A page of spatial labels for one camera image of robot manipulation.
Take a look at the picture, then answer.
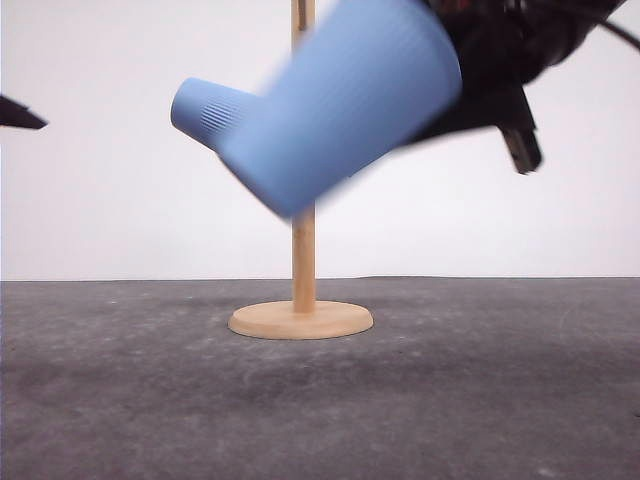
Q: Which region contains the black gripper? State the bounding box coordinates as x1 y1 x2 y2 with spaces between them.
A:
421 0 626 174

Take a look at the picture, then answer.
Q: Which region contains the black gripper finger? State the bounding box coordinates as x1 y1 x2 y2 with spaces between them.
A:
0 95 49 129

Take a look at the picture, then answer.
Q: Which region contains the blue ribbed cup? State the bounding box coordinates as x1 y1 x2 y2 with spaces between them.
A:
170 77 260 151
219 0 463 218

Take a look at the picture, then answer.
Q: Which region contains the wooden cup tree stand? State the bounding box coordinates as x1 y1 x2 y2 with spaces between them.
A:
228 0 373 341

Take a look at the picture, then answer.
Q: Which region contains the black cable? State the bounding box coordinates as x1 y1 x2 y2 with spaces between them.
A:
601 21 640 50

